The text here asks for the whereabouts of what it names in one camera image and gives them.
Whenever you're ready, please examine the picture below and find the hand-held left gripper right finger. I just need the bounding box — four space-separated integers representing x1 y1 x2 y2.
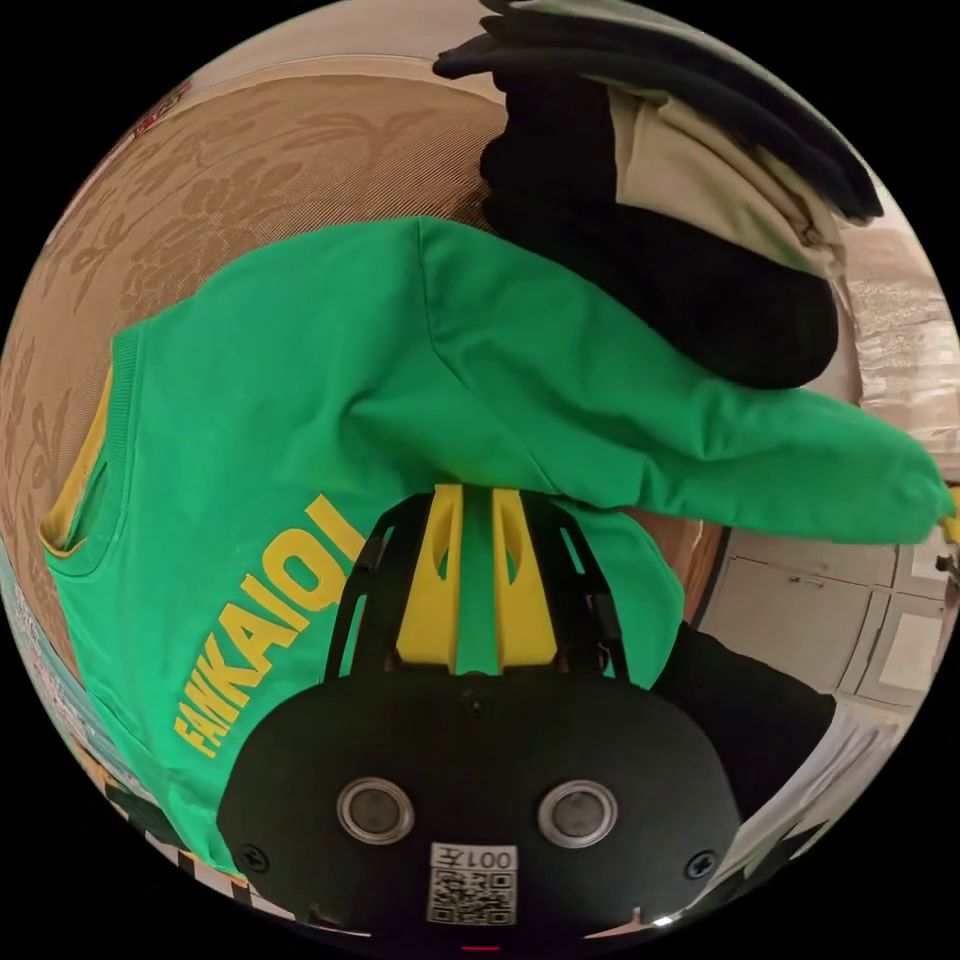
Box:
491 487 561 671

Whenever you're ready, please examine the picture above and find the person's body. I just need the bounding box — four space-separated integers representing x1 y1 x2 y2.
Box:
650 620 901 886

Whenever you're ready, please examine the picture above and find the pile of clothes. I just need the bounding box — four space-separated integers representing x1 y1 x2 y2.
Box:
432 0 888 393

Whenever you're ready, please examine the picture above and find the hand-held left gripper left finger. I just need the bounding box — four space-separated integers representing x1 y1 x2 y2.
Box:
395 483 464 675

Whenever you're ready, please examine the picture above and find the white cupboard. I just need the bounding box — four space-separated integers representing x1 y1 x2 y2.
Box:
688 524 960 708

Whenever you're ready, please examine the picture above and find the green long-sleeve shirt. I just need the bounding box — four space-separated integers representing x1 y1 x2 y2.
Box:
37 215 958 880

